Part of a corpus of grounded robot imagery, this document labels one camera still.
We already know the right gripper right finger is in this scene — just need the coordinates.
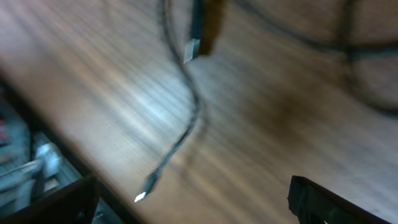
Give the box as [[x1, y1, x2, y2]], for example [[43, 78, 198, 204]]
[[287, 175, 388, 224]]

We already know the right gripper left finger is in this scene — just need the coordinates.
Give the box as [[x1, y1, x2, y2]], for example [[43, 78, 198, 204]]
[[1, 175, 100, 224]]

